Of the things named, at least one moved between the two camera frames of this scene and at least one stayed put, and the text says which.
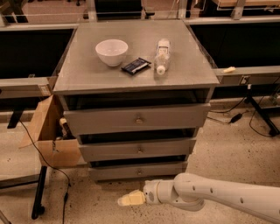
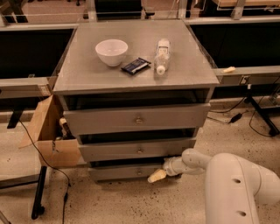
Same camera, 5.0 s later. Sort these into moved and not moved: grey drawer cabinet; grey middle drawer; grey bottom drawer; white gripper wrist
Moved: white gripper wrist
Not moved: grey drawer cabinet; grey middle drawer; grey bottom drawer
